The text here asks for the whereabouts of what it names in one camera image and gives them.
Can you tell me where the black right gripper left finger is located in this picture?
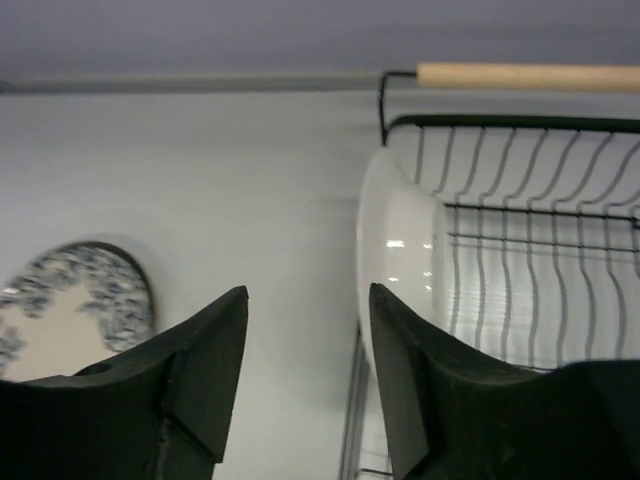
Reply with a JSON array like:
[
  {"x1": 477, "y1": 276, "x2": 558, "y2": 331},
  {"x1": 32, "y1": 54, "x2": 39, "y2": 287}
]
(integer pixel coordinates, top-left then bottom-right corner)
[{"x1": 1, "y1": 286, "x2": 249, "y2": 480}]

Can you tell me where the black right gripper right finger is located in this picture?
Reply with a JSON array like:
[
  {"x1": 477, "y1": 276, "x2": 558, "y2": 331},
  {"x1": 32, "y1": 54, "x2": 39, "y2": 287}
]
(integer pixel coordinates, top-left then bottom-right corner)
[{"x1": 369, "y1": 284, "x2": 639, "y2": 479}]

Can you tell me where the blue floral plate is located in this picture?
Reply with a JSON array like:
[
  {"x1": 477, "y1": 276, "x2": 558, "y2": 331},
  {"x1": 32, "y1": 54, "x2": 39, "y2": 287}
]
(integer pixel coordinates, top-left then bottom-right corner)
[{"x1": 1, "y1": 242, "x2": 156, "y2": 382}]

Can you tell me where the white deep plate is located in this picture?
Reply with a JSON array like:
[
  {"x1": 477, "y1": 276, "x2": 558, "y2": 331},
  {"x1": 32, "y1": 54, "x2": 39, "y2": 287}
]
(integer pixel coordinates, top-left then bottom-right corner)
[{"x1": 356, "y1": 148, "x2": 451, "y2": 371}]

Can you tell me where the black wire dish rack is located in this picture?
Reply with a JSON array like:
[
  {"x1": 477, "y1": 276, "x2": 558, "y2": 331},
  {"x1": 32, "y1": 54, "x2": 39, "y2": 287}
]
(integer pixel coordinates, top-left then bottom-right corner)
[{"x1": 337, "y1": 61, "x2": 640, "y2": 480}]

